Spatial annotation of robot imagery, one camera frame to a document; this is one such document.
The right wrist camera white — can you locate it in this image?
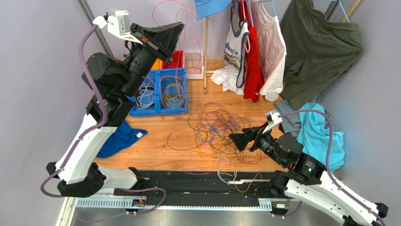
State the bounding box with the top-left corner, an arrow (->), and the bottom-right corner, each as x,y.
263,110 -> 282,133

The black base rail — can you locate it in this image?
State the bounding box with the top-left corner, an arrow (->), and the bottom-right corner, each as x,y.
84,169 -> 292,208

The pink tank top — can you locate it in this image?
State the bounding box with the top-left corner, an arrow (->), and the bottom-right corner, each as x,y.
250,0 -> 287,102

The cyan cloth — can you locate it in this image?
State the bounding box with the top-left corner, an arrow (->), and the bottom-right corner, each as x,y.
297,112 -> 345,172

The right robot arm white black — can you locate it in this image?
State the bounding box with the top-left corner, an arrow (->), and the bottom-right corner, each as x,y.
229,125 -> 388,226

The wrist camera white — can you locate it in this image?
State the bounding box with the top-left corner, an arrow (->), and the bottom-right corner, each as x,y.
263,110 -> 282,133
92,8 -> 143,44

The blue double bin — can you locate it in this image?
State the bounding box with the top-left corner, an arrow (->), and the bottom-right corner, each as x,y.
129,68 -> 188,117

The tangled coloured cable pile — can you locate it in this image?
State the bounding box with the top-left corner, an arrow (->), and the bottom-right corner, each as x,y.
166,102 -> 267,194

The orange cable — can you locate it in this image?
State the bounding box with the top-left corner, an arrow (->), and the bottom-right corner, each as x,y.
184,52 -> 204,75

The blue bucket hat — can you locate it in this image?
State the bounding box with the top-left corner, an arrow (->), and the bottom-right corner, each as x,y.
194,0 -> 232,20

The yellow small bin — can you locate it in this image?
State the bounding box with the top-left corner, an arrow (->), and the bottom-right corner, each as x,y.
151,59 -> 163,70

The grey cloth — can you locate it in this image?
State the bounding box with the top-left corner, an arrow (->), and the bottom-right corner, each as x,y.
273,94 -> 333,137

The white printed shirt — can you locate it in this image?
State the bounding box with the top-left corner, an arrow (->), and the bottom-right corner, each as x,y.
210,0 -> 250,95

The metal corner post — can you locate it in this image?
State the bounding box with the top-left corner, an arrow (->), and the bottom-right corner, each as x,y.
76,0 -> 114,57

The yellow cable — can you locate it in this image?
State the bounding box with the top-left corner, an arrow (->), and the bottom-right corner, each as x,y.
160,75 -> 186,109

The red garment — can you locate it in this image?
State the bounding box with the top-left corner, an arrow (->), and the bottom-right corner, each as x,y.
239,0 -> 264,103

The red small bin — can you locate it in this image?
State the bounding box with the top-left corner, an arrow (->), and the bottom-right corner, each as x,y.
162,50 -> 184,69

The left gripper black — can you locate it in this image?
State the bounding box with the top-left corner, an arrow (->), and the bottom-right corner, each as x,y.
119,23 -> 184,97

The olive green shirt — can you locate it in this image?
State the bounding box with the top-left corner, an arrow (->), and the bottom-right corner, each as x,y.
280,0 -> 363,109

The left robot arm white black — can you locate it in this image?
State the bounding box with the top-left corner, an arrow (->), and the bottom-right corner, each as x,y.
46,22 -> 184,198

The wooden rack pole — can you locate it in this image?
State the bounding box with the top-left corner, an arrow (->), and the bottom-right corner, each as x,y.
203,16 -> 209,95

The blue cloth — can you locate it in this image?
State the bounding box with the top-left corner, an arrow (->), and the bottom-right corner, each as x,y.
96,121 -> 148,159

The white small bin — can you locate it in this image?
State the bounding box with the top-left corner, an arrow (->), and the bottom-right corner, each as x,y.
183,50 -> 204,80

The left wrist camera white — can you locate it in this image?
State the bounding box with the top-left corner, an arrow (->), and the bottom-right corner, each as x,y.
92,8 -> 143,44

